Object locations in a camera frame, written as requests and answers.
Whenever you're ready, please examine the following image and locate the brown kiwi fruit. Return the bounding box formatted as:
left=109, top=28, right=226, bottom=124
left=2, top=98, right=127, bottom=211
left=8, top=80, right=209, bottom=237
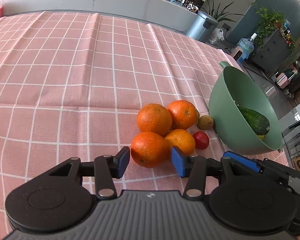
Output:
left=197, top=115, right=215, bottom=130

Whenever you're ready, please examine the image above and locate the dark green cucumber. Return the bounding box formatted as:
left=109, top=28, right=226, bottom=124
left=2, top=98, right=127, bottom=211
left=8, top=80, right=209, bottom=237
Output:
left=237, top=106, right=270, bottom=135

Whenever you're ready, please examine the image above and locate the grey metal trash bin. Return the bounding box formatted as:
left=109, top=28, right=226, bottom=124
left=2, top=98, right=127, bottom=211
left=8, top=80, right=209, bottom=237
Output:
left=186, top=11, right=218, bottom=43

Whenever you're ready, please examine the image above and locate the red tomato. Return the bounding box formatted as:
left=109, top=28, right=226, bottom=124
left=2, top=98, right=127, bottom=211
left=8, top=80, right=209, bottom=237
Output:
left=193, top=131, right=210, bottom=150

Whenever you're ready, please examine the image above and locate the pink small heater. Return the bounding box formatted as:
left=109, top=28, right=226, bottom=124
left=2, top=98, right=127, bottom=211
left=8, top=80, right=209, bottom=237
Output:
left=231, top=46, right=243, bottom=61

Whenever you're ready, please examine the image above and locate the green trailing plant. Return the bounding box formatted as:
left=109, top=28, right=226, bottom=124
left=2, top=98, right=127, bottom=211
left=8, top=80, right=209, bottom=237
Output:
left=256, top=6, right=295, bottom=52

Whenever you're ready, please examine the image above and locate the potted long-leaf plant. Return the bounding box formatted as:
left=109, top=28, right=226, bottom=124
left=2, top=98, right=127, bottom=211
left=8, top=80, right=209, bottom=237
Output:
left=202, top=0, right=243, bottom=23

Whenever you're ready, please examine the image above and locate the dark grey cabinet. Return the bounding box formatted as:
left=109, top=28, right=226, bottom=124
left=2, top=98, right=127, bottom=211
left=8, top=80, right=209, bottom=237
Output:
left=249, top=30, right=291, bottom=77

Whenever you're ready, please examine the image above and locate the green plastic bowl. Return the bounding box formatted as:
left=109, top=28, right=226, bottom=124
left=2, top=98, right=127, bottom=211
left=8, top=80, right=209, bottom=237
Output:
left=209, top=61, right=282, bottom=155

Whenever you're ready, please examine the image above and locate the white plastic bag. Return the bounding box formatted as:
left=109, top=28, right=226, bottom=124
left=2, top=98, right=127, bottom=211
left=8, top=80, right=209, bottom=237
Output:
left=209, top=28, right=224, bottom=44

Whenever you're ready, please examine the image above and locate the blue water jug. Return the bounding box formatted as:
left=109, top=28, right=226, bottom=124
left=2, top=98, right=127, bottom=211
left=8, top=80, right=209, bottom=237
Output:
left=237, top=33, right=257, bottom=62

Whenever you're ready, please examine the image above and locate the orange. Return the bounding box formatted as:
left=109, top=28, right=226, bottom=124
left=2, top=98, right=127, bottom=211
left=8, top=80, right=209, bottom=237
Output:
left=167, top=100, right=199, bottom=129
left=136, top=103, right=172, bottom=137
left=165, top=129, right=196, bottom=156
left=130, top=132, right=169, bottom=168

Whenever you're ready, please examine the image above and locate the white marble tv bench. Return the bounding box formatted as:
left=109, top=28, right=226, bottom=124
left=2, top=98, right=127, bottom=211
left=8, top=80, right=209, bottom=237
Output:
left=0, top=0, right=196, bottom=33

